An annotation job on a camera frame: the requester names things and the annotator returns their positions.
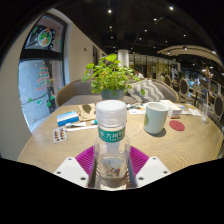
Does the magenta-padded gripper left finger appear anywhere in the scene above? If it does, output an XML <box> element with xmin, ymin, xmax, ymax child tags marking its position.
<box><xmin>53</xmin><ymin>145</ymin><xmax>100</xmax><ymax>190</ymax></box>

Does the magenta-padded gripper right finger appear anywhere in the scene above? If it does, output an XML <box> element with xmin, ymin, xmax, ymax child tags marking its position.
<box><xmin>127</xmin><ymin>145</ymin><xmax>172</xmax><ymax>189</ymax></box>

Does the clear water bottle white cap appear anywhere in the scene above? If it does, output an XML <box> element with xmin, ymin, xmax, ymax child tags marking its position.
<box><xmin>93</xmin><ymin>99</ymin><xmax>132</xmax><ymax>192</ymax></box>

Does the pill blister pack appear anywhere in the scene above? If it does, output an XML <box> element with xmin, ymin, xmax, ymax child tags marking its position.
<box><xmin>52</xmin><ymin>126</ymin><xmax>68</xmax><ymax>144</ymax></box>

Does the flat round red coaster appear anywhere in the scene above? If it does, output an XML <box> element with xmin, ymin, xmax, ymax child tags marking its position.
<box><xmin>168</xmin><ymin>119</ymin><xmax>186</xmax><ymax>132</ymax></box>

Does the pale green ceramic mug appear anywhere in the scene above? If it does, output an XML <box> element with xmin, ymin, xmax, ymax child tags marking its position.
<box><xmin>143</xmin><ymin>101</ymin><xmax>170</xmax><ymax>136</ymax></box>

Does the blue white flat box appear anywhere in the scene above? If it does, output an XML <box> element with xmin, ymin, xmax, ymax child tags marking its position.
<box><xmin>56</xmin><ymin>110</ymin><xmax>80</xmax><ymax>128</ymax></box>

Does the colourful printed leaflet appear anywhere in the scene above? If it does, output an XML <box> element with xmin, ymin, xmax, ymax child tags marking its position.
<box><xmin>128</xmin><ymin>107</ymin><xmax>148</xmax><ymax>116</ymax></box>

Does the white orange cardboard box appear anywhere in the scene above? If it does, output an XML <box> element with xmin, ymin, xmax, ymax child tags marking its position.
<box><xmin>159</xmin><ymin>99</ymin><xmax>183</xmax><ymax>120</ymax></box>

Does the clear plastic cup with straw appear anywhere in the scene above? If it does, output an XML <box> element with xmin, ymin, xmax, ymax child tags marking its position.
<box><xmin>200</xmin><ymin>91</ymin><xmax>212</xmax><ymax>124</ymax></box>

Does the grey curved sofa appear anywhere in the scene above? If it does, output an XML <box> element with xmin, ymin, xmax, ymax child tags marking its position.
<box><xmin>55</xmin><ymin>78</ymin><xmax>180</xmax><ymax>108</ymax></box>

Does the grey white chevron cushion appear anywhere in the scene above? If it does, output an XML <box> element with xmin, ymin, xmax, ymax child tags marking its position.
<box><xmin>128</xmin><ymin>79</ymin><xmax>165</xmax><ymax>104</ymax></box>

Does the group of dining chairs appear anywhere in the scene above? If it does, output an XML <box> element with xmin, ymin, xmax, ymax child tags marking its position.
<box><xmin>163</xmin><ymin>74</ymin><xmax>224</xmax><ymax>124</ymax></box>

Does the window with festive decals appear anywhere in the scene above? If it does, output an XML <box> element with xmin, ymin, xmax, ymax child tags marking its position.
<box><xmin>18</xmin><ymin>13</ymin><xmax>68</xmax><ymax>133</ymax></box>

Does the person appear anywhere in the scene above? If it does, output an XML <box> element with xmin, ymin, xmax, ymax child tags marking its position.
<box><xmin>133</xmin><ymin>69</ymin><xmax>145</xmax><ymax>80</ymax></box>

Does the green potted plant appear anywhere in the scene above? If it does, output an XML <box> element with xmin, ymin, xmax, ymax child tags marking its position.
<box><xmin>81</xmin><ymin>53</ymin><xmax>143</xmax><ymax>101</ymax></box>

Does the white round pillar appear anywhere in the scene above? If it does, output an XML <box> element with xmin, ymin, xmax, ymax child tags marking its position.
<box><xmin>117</xmin><ymin>49</ymin><xmax>130</xmax><ymax>68</ymax></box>

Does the group of ceiling lights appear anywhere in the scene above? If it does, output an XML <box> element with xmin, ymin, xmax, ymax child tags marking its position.
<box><xmin>106</xmin><ymin>4</ymin><xmax>188</xmax><ymax>44</ymax></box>

